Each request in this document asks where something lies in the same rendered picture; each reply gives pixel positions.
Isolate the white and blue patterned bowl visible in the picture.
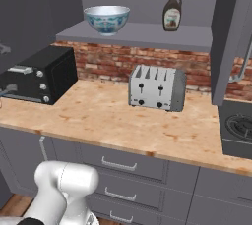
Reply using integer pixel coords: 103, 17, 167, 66
83, 5, 131, 37

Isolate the grey open cabinet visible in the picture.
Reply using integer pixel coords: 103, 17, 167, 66
44, 0, 226, 53

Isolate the grey open cabinet door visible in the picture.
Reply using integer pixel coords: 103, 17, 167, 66
210, 0, 252, 107

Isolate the silver four-slot toaster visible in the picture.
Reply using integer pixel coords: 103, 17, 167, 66
128, 64, 188, 112

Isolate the grey drawer front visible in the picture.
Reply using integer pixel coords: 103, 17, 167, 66
93, 172, 165, 213
76, 142, 169, 184
87, 193, 163, 225

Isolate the black toaster oven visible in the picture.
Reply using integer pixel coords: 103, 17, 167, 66
0, 45, 79, 106

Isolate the brown syrup bottle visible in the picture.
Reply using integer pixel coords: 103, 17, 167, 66
161, 0, 183, 32

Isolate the black gas hob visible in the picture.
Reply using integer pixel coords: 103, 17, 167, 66
218, 99, 252, 160

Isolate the grey base cupboard door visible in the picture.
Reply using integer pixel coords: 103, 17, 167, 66
0, 126, 57, 197
185, 166, 252, 225

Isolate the silver drawer handle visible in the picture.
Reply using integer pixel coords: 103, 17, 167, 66
104, 186, 137, 202
100, 155, 138, 172
109, 210, 134, 224

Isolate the silver cupboard door handle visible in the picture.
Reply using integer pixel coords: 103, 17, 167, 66
38, 136, 49, 162

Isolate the silver cabinet door handle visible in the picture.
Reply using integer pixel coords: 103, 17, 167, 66
228, 40, 252, 84

